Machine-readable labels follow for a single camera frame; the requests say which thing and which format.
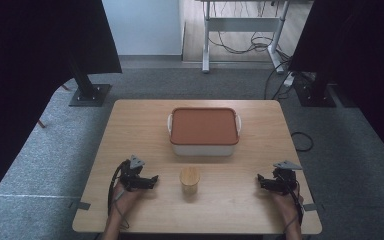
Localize white storage box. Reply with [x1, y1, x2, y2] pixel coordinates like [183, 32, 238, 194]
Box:
[166, 112, 243, 157]

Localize black metal stand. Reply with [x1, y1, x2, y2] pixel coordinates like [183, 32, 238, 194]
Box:
[292, 70, 338, 109]
[67, 56, 113, 108]

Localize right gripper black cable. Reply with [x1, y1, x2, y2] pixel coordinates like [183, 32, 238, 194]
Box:
[281, 181, 305, 235]

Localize white desk frame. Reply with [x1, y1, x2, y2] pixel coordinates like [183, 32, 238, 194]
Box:
[196, 0, 293, 75]

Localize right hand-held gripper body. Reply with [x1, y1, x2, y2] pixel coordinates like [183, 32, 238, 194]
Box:
[270, 160, 304, 196]

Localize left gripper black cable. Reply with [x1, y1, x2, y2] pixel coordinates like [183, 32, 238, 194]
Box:
[107, 160, 131, 232]

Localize black cable loop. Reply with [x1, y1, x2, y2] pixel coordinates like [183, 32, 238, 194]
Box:
[290, 131, 315, 153]

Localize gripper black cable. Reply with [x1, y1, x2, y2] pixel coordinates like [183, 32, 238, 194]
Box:
[281, 181, 305, 235]
[107, 160, 131, 232]

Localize tangle of black cables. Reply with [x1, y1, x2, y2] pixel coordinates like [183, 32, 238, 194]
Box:
[207, 0, 292, 56]

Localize orange box lid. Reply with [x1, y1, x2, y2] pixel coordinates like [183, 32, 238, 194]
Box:
[169, 106, 241, 146]

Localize white power strip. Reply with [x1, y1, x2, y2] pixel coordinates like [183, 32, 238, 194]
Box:
[282, 72, 296, 88]

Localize black floor cables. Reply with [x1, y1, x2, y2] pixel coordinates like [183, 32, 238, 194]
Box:
[263, 58, 296, 101]

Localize person's left hand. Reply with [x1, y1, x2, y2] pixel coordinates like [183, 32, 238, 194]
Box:
[112, 181, 142, 216]

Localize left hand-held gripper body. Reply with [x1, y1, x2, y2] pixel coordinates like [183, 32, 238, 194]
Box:
[117, 154, 148, 193]

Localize black curtain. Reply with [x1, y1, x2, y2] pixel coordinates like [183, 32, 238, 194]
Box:
[0, 0, 123, 214]
[287, 0, 384, 174]

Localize person's right hand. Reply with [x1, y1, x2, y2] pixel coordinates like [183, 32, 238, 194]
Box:
[272, 186, 305, 219]

